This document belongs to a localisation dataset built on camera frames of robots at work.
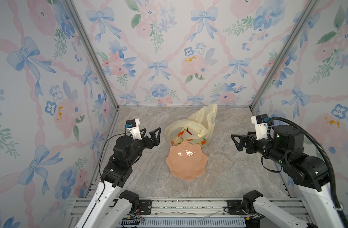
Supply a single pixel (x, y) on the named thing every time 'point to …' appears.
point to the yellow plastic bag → (198, 128)
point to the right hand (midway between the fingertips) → (241, 133)
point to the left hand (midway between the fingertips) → (154, 128)
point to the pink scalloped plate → (187, 160)
